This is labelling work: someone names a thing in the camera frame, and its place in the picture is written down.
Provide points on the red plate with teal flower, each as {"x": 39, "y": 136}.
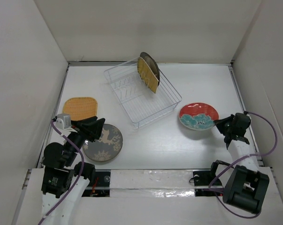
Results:
{"x": 198, "y": 116}

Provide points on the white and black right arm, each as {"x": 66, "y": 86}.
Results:
{"x": 246, "y": 187}

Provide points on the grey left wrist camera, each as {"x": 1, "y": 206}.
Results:
{"x": 62, "y": 121}

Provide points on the cream plate with brown rim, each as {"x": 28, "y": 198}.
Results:
{"x": 151, "y": 63}

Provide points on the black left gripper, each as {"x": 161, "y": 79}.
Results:
{"x": 87, "y": 124}

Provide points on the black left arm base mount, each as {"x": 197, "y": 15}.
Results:
{"x": 100, "y": 187}

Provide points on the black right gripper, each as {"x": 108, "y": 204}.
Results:
{"x": 219, "y": 123}

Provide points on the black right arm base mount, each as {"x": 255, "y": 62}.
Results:
{"x": 201, "y": 180}

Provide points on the yellow green-rimmed square plate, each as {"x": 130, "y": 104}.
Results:
{"x": 147, "y": 75}

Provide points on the grey reindeer round plate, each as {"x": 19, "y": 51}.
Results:
{"x": 107, "y": 147}

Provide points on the orange woven square plate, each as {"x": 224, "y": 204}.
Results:
{"x": 80, "y": 108}

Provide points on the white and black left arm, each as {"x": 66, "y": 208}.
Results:
{"x": 66, "y": 174}

